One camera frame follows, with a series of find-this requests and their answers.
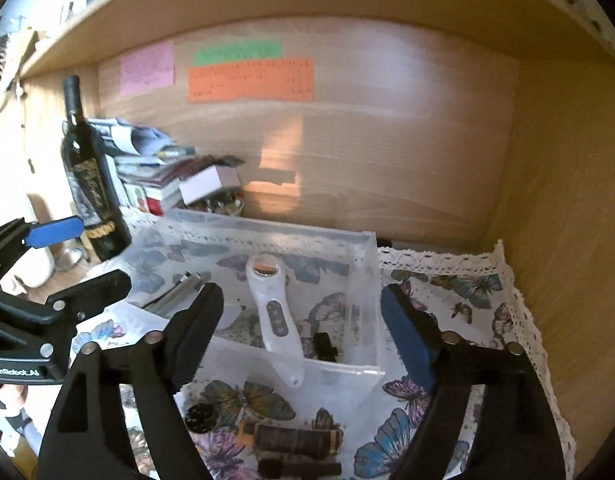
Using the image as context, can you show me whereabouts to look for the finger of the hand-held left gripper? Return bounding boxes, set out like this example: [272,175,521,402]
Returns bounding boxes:
[0,268,132,358]
[0,215,84,286]

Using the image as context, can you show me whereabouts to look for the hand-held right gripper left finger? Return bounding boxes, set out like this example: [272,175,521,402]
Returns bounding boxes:
[40,282,224,480]

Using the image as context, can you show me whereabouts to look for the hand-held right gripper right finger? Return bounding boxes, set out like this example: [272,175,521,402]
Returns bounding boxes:
[380,283,564,480]

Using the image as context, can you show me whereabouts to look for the clear plastic container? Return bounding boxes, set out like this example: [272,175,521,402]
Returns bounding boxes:
[124,208,387,411]

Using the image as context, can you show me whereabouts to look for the white rounded object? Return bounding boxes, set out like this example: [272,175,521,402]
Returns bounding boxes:
[11,195,56,289]

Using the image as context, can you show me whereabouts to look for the silver metal lighter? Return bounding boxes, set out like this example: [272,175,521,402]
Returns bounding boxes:
[142,271,211,317]

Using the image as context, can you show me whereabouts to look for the dark wine bottle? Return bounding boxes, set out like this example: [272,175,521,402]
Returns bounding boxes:
[60,75,133,263]

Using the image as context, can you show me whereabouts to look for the butterfly print lace tablecloth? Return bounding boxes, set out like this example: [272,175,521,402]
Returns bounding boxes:
[70,207,576,480]

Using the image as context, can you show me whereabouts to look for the white handheld massager device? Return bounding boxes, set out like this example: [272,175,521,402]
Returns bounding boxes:
[246,253,306,389]

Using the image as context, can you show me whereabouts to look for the small black clip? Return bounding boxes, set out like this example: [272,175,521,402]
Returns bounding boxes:
[313,332,339,363]

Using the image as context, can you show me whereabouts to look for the dark round perforated disc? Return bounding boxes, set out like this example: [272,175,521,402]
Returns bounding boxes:
[186,402,219,434]

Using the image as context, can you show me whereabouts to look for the stack of books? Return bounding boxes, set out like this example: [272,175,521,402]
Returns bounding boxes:
[116,155,244,215]

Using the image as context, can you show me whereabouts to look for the rolled magazines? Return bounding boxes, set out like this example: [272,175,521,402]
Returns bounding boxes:
[90,117,196,167]

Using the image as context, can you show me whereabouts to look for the small glass jars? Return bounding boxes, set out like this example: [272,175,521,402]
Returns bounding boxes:
[194,191,246,219]

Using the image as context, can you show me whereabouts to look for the brown cylindrical case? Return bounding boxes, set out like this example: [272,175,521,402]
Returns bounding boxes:
[237,420,345,459]

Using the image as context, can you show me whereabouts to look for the small white cardboard box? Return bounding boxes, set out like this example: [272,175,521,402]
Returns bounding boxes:
[179,165,243,206]

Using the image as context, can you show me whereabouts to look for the black bar-shaped object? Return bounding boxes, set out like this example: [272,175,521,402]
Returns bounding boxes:
[257,457,343,479]

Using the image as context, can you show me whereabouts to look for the wooden shelf unit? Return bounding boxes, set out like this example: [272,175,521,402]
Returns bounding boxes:
[17,0,615,480]

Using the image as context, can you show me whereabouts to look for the pink paper note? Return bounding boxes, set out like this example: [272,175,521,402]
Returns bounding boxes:
[119,42,176,97]

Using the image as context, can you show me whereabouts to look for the orange paper note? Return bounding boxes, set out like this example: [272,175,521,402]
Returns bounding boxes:
[187,58,315,104]

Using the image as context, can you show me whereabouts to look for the green paper note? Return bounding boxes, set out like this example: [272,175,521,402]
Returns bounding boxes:
[192,40,282,67]

